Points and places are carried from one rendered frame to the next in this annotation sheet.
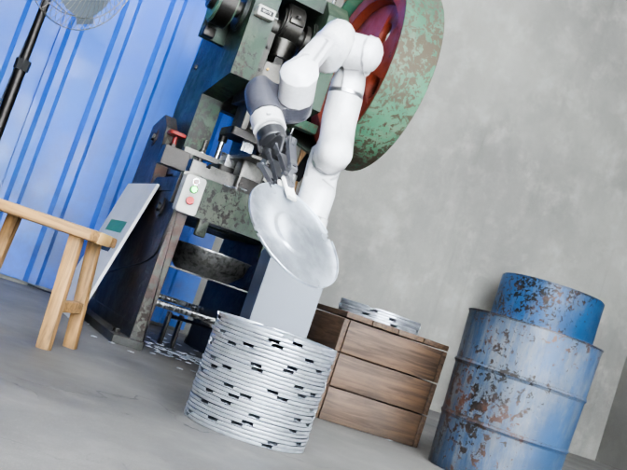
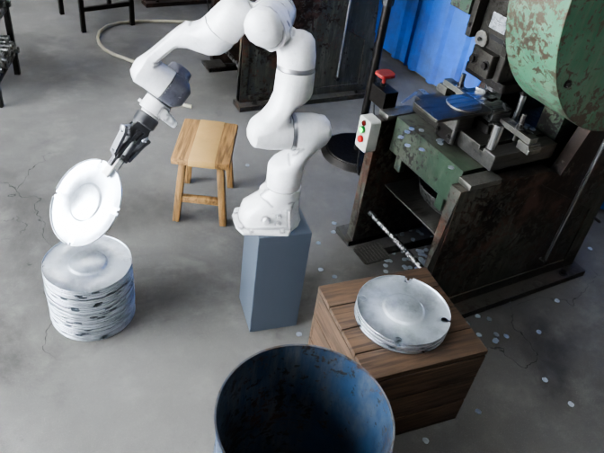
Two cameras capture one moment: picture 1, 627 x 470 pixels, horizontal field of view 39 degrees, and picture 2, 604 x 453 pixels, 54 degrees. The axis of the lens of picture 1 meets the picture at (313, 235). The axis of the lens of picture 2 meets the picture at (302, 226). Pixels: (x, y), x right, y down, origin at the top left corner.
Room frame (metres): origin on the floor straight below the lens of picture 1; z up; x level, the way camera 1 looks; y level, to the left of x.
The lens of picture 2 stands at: (2.52, -1.53, 1.67)
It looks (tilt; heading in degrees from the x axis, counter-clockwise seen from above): 38 degrees down; 80
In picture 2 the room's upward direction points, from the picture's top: 9 degrees clockwise
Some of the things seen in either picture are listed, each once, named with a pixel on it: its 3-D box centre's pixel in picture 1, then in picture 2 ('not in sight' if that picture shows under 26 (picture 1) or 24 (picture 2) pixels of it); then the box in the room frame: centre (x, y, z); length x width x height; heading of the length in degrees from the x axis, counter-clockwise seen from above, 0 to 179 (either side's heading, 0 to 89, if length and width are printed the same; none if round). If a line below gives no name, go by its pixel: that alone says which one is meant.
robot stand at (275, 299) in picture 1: (271, 328); (272, 268); (2.70, 0.03, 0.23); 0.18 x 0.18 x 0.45; 13
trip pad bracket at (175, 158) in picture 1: (169, 172); (380, 108); (3.11, 0.55, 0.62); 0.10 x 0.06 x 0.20; 114
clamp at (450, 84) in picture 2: (200, 152); (458, 84); (3.38, 0.52, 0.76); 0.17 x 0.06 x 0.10; 114
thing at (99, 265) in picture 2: (277, 332); (87, 262); (2.07, 0.01, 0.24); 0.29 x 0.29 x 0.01
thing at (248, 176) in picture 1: (251, 176); (448, 121); (3.29, 0.29, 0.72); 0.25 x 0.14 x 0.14; 24
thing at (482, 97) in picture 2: (239, 167); (487, 105); (3.45, 0.36, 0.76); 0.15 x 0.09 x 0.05; 114
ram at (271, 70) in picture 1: (266, 100); (505, 30); (3.41, 0.34, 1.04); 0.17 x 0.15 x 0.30; 24
